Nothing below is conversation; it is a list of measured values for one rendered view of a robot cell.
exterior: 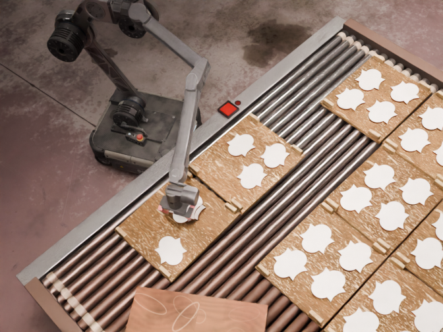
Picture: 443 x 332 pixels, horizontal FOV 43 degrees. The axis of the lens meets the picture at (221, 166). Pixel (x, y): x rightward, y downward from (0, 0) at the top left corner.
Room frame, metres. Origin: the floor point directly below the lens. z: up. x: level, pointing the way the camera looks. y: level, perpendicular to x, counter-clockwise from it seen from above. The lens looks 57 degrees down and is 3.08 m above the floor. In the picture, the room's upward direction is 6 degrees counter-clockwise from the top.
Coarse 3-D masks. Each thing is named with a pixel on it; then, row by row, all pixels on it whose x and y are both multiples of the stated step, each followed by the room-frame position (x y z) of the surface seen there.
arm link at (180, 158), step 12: (192, 84) 1.50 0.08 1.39; (192, 96) 1.47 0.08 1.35; (192, 108) 1.43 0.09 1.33; (180, 120) 1.40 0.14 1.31; (192, 120) 1.39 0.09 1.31; (180, 132) 1.35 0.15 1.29; (192, 132) 1.36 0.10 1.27; (180, 144) 1.30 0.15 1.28; (180, 156) 1.26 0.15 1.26; (180, 168) 1.21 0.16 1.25; (180, 180) 1.18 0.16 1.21
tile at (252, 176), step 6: (246, 168) 1.37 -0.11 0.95; (252, 168) 1.37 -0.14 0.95; (258, 168) 1.37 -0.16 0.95; (246, 174) 1.34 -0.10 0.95; (252, 174) 1.34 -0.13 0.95; (258, 174) 1.34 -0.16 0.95; (264, 174) 1.33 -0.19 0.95; (246, 180) 1.31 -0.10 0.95; (252, 180) 1.31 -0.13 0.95; (258, 180) 1.30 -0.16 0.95; (246, 186) 1.28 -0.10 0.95; (252, 186) 1.28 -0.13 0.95; (258, 186) 1.28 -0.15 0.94
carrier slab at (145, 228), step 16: (160, 192) 1.30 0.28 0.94; (208, 192) 1.28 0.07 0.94; (144, 208) 1.23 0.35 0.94; (208, 208) 1.20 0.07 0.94; (224, 208) 1.19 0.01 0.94; (128, 224) 1.16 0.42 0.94; (144, 224) 1.15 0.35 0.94; (160, 224) 1.15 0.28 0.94; (176, 224) 1.14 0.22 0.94; (192, 224) 1.13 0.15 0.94; (208, 224) 1.12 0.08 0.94; (224, 224) 1.11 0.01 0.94; (128, 240) 1.09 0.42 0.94; (144, 240) 1.08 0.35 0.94; (192, 240) 1.05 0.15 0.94; (208, 240) 1.04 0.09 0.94; (144, 256) 1.01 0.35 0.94; (192, 256) 0.98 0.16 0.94; (160, 272) 0.93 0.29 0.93; (176, 272) 0.92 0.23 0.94
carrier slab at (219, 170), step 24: (216, 144) 1.53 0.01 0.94; (264, 144) 1.50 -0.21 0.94; (288, 144) 1.48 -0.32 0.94; (216, 168) 1.40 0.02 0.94; (240, 168) 1.38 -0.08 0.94; (264, 168) 1.37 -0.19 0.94; (288, 168) 1.36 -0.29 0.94; (216, 192) 1.28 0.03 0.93; (240, 192) 1.26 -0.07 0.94; (264, 192) 1.25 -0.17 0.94
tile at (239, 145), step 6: (234, 138) 1.54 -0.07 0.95; (240, 138) 1.54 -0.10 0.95; (246, 138) 1.54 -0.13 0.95; (252, 138) 1.53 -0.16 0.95; (228, 144) 1.52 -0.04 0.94; (234, 144) 1.51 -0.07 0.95; (240, 144) 1.51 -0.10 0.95; (246, 144) 1.50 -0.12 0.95; (228, 150) 1.48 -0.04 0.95; (234, 150) 1.48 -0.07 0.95; (240, 150) 1.47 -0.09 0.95; (246, 150) 1.47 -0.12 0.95; (234, 156) 1.45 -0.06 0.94
